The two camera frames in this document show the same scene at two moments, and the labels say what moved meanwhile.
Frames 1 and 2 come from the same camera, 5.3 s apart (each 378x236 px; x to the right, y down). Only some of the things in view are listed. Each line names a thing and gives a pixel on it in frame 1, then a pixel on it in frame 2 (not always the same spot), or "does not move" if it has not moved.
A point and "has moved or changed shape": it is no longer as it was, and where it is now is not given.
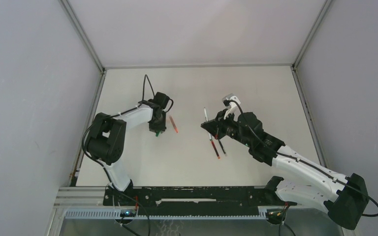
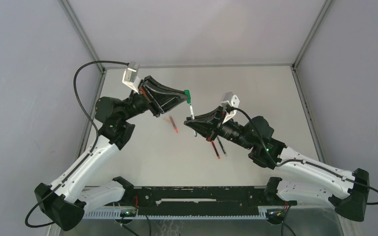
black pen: (222, 148) does not move
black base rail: (203, 200) does not move
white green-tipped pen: (206, 120) has moved or changed shape
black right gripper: (216, 127) to (209, 125)
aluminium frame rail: (308, 117) does not move
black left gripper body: (163, 114) to (149, 100)
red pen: (218, 157) does not move
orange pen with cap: (173, 124) does not move
